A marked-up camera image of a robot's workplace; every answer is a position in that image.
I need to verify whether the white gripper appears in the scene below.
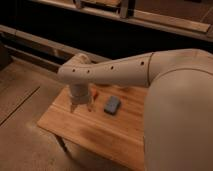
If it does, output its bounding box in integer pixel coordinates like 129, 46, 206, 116
69, 84, 93, 113

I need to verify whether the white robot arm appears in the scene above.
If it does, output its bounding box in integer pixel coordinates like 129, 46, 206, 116
58, 49, 213, 171

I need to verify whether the blue-grey sponge block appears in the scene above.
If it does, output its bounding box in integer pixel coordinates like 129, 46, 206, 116
104, 96, 121, 115

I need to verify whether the wooden table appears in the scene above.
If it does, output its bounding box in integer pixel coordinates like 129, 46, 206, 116
38, 85, 147, 171

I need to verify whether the table leg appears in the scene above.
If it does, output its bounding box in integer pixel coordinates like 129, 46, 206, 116
55, 135, 68, 153

